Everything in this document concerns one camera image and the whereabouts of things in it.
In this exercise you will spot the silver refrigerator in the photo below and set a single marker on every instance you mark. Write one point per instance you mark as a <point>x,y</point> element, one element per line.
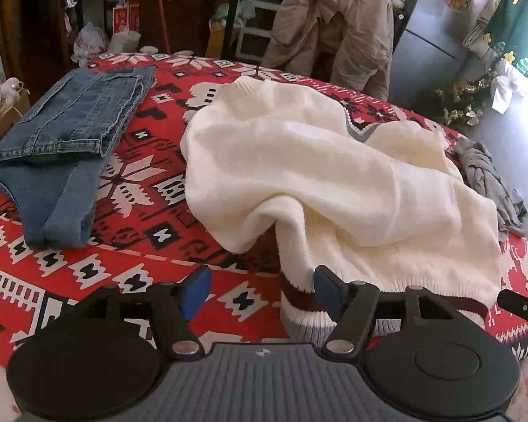
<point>427,52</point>

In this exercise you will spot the yellow box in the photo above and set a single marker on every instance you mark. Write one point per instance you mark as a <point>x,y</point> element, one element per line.
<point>215,43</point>

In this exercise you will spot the small Christmas tree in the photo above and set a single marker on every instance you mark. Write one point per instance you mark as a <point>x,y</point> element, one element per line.
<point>462,96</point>

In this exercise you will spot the beige jacket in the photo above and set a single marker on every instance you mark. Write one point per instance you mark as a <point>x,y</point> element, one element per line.
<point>325,22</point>

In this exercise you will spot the white plastic bag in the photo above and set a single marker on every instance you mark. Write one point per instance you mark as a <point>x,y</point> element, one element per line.
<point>90,44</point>

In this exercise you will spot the cream knit sweater vest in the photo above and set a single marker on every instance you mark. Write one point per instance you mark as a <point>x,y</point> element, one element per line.
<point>312,162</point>

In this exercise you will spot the white cloth bag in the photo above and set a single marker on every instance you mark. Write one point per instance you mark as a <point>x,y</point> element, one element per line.
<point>123,40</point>

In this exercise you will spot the grey garment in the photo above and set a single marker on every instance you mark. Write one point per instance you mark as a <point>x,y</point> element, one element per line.
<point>488,176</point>

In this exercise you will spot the cardboard box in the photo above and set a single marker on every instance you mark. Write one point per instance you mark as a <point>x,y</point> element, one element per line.
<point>4,127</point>

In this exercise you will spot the dark wooden dresser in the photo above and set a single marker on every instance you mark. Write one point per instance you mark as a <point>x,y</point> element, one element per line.
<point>185,13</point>

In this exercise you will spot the red white carton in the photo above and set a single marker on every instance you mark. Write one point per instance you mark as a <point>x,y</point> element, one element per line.
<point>125,15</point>

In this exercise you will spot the pale green plush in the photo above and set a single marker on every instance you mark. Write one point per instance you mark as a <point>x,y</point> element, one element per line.
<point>233,13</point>

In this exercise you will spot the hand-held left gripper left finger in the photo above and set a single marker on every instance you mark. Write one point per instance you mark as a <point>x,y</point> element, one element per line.
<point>198,292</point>

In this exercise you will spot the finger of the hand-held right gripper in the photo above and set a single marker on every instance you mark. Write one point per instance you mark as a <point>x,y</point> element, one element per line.
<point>521,307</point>

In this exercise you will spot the blue jeans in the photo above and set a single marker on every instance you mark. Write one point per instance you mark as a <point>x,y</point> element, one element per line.
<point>61,132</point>

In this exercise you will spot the white cloth bow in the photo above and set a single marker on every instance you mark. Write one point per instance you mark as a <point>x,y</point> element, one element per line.
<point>506,90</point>

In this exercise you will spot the red patterned blanket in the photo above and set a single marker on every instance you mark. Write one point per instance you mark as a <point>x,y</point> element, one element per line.
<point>158,149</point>

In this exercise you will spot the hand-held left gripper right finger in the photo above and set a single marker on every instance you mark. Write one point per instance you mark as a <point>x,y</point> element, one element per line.
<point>328,292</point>

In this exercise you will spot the beige curtain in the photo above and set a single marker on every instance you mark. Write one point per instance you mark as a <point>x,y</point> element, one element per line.
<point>477,30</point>

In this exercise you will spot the green Christmas curtain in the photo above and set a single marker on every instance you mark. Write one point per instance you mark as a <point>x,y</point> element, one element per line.
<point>523,17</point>

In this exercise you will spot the pink plush toy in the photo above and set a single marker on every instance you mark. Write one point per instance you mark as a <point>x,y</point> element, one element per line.
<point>9,90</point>

